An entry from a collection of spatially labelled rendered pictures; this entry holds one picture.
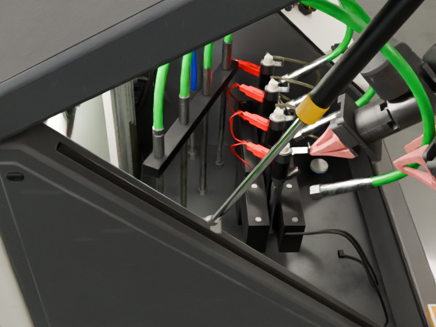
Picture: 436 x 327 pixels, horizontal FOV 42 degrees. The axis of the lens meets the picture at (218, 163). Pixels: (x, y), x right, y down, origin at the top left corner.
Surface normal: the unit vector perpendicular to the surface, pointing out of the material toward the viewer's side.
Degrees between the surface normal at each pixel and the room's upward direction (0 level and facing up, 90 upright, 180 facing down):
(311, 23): 0
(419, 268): 0
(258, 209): 0
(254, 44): 90
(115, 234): 90
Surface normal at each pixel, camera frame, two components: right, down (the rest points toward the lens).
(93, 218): 0.04, 0.71
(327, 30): 0.04, -0.70
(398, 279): -1.00, 0.00
